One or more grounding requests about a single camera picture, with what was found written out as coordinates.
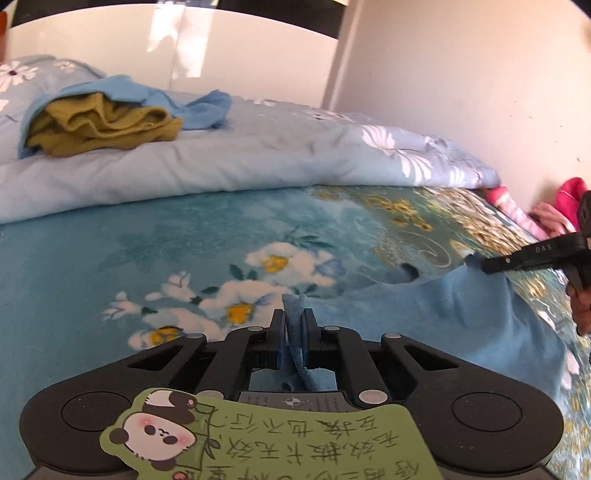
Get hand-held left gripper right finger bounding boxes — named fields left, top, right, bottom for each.
left=302, top=309, right=463, bottom=405

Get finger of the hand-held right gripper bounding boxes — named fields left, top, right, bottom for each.
left=481, top=232, right=591, bottom=274

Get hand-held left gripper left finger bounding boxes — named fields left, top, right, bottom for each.
left=127, top=309, right=287, bottom=400

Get light blue shirt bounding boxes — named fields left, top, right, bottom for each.
left=249, top=258, right=571, bottom=407

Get folded olive and blue clothes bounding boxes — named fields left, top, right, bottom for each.
left=17, top=74, right=234, bottom=161

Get person's right hand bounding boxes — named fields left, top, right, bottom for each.
left=569, top=277, right=591, bottom=337

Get pink cloth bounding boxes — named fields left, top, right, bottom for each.
left=482, top=178, right=590, bottom=241

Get pale blue floral quilt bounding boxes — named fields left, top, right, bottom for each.
left=0, top=55, right=502, bottom=225

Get teal floral bed sheet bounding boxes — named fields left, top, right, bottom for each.
left=0, top=185, right=591, bottom=480

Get olive green garment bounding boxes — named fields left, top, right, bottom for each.
left=25, top=92, right=185, bottom=158

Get white wardrobe with black stripe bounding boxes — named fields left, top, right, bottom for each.
left=0, top=0, right=357, bottom=114

